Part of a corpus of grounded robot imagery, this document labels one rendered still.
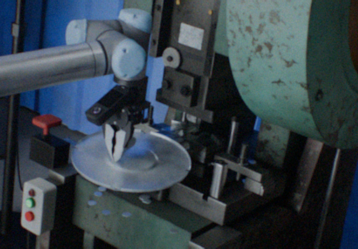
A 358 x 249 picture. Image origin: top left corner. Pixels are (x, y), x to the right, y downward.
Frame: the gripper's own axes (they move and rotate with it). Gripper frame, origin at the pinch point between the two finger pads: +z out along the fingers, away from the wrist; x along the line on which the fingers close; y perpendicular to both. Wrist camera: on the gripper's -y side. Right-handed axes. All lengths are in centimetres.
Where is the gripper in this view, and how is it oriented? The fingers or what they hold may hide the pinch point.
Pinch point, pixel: (113, 156)
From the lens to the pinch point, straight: 185.1
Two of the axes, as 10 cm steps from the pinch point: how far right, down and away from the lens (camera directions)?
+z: -1.4, 9.3, 3.5
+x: -7.8, -3.2, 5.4
